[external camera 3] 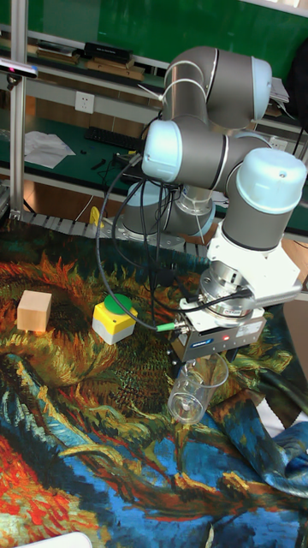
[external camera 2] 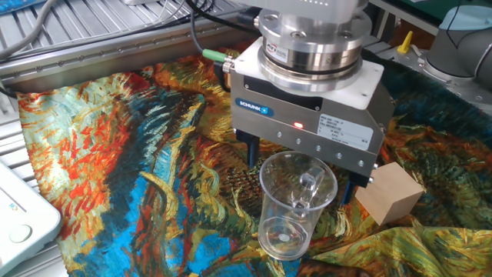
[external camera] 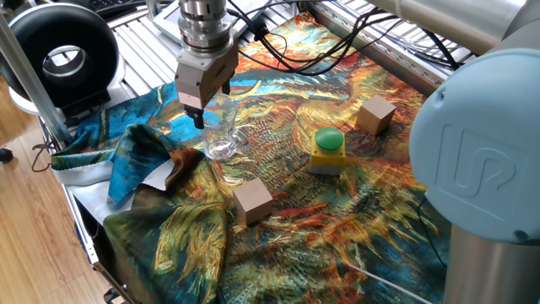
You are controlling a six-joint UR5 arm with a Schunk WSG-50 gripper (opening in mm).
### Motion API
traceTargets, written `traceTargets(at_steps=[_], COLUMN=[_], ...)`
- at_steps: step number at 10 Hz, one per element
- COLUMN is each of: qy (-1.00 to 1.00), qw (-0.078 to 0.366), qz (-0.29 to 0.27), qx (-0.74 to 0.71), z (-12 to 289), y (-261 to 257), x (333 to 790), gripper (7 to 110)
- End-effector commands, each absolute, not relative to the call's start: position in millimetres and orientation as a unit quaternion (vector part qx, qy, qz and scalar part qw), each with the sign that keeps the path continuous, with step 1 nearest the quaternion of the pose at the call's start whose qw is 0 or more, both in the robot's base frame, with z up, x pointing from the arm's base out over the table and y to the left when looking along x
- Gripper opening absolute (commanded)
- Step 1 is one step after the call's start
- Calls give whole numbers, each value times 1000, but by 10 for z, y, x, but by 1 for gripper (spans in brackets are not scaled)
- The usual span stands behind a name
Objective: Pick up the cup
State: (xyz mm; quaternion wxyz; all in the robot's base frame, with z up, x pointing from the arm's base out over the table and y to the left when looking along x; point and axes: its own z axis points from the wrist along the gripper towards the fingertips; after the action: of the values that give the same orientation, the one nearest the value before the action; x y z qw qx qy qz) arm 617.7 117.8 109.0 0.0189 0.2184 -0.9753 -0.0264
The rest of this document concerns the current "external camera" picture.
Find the aluminium frame post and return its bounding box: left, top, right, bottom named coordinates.
left=0, top=12, right=73, bottom=145

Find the black keyboard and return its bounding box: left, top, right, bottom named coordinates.
left=86, top=0, right=137, bottom=13

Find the black ring light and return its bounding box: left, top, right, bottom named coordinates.
left=0, top=3, right=127, bottom=118

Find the thin black cable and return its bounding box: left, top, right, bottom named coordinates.
left=415, top=196, right=448, bottom=268

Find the aluminium table rail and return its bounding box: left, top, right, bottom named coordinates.
left=303, top=0, right=451, bottom=98

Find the light wooden cube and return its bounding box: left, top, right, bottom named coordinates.
left=355, top=94, right=397, bottom=137
left=232, top=177, right=274, bottom=226

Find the clear plastic cup with handle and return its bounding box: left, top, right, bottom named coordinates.
left=201, top=93, right=251, bottom=162

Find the black cable bundle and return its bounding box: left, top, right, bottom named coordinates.
left=227, top=0, right=484, bottom=78

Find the yellow box green push button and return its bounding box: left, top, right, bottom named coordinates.
left=308, top=127, right=348, bottom=176

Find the colourful painted sunflower cloth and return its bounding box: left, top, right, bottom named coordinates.
left=50, top=11, right=452, bottom=304

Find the silver Schunk gripper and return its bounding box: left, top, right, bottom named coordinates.
left=174, top=29, right=240, bottom=130

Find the thin white cable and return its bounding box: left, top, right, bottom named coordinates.
left=347, top=263, right=434, bottom=304

